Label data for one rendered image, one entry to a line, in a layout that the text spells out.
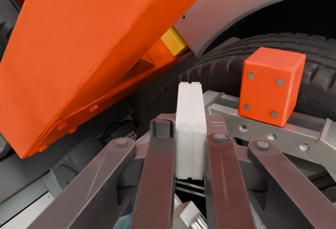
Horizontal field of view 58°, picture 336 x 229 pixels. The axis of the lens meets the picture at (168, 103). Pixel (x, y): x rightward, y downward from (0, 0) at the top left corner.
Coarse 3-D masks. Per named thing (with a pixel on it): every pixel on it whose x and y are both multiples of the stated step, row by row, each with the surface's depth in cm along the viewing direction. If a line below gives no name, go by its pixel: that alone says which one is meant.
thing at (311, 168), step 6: (288, 156) 103; (294, 156) 102; (294, 162) 103; (300, 162) 102; (306, 162) 101; (312, 162) 99; (300, 168) 103; (306, 168) 102; (312, 168) 100; (318, 168) 99; (324, 168) 98
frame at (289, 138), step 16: (208, 96) 52; (224, 96) 52; (208, 112) 49; (224, 112) 47; (240, 128) 48; (256, 128) 45; (272, 128) 44; (288, 128) 43; (304, 128) 43; (320, 128) 44; (288, 144) 44; (304, 144) 44; (320, 144) 41; (320, 160) 42
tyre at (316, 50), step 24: (240, 48) 61; (288, 48) 56; (312, 48) 56; (192, 72) 59; (216, 72) 55; (240, 72) 52; (312, 72) 48; (168, 96) 64; (312, 96) 47; (144, 120) 71
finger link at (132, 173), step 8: (136, 144) 14; (144, 144) 14; (136, 152) 14; (144, 152) 14; (136, 160) 13; (128, 168) 13; (136, 168) 14; (120, 176) 14; (128, 176) 14; (136, 176) 14; (120, 184) 14; (128, 184) 14
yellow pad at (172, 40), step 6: (168, 30) 97; (174, 30) 98; (162, 36) 99; (168, 36) 98; (174, 36) 97; (180, 36) 99; (168, 42) 99; (174, 42) 97; (180, 42) 97; (168, 48) 100; (174, 48) 98; (180, 48) 97; (186, 48) 102; (174, 54) 99
